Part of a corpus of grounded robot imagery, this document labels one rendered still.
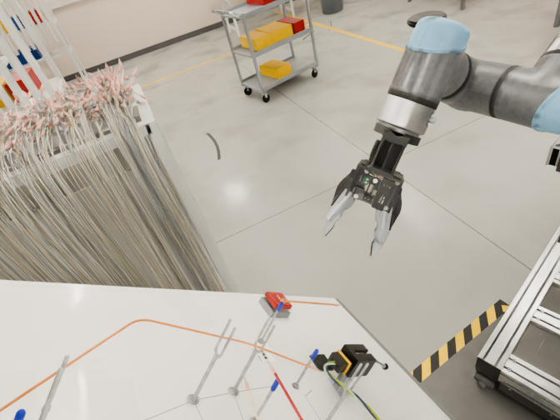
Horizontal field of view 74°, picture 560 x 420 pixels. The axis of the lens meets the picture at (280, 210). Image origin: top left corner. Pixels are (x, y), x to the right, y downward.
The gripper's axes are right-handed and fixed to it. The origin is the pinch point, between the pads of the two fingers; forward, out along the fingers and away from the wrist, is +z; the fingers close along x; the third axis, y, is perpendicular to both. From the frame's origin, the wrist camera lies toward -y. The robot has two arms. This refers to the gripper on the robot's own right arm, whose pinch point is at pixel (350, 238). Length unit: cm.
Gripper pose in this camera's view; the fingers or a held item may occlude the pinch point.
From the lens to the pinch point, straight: 66.0
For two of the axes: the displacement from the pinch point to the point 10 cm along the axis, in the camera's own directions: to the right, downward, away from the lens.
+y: -3.0, 2.4, -9.2
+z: -3.1, 8.9, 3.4
